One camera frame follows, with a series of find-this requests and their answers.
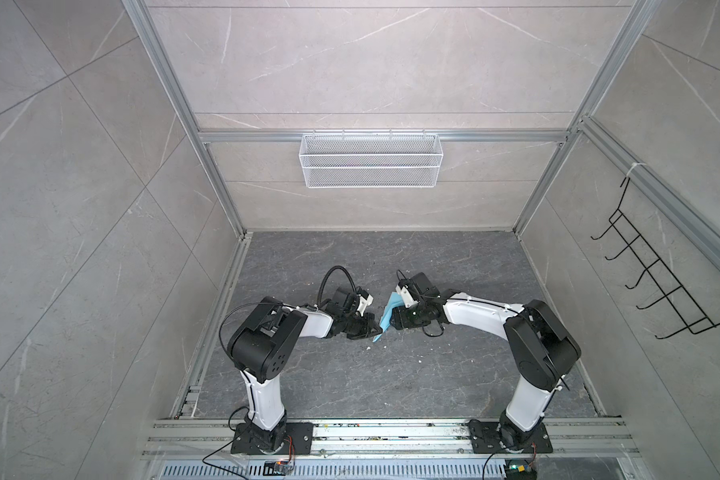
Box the light blue paper sheet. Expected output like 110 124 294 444
373 292 404 342

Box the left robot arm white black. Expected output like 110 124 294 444
223 289 381 434

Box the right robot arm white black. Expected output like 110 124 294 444
381 289 581 448

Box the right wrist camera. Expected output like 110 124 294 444
396 270 441 309

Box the left black cable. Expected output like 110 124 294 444
218 265 358 361

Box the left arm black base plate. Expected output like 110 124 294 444
230 422 314 455

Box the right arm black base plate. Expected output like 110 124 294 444
466 418 553 454

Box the white wire mesh basket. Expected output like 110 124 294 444
299 133 444 189

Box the aluminium mounting rail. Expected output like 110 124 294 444
141 417 641 460

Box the white cable tie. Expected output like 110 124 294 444
625 162 647 178

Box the black wire hook rack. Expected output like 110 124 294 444
590 177 720 340

